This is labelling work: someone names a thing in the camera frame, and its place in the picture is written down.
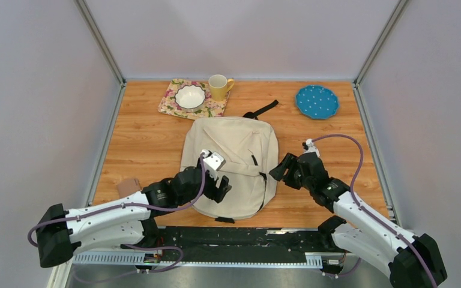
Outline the white bowl with dark rim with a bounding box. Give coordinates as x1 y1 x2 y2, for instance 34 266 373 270
175 85 206 112

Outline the blue polka dot plate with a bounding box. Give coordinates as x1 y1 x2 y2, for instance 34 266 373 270
295 85 339 119

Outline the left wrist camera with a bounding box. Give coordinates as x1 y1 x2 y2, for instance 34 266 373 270
200 149 226 180

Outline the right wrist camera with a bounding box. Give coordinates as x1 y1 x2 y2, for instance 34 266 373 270
302 139 321 157

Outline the yellow ceramic mug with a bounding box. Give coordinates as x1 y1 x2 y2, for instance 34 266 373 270
208 74 235 101

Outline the beige canvas backpack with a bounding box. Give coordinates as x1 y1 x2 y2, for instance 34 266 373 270
180 100 279 220

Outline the small brown cardboard box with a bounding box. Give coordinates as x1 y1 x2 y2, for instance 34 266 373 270
116 178 142 198

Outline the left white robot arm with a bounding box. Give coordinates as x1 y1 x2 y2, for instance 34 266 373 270
27 167 232 268

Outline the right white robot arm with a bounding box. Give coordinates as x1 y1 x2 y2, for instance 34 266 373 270
269 152 448 287

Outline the floral square tray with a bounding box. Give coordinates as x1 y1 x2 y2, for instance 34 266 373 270
158 79 230 120

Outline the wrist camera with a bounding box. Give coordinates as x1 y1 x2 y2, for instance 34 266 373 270
200 149 226 180
302 139 321 157

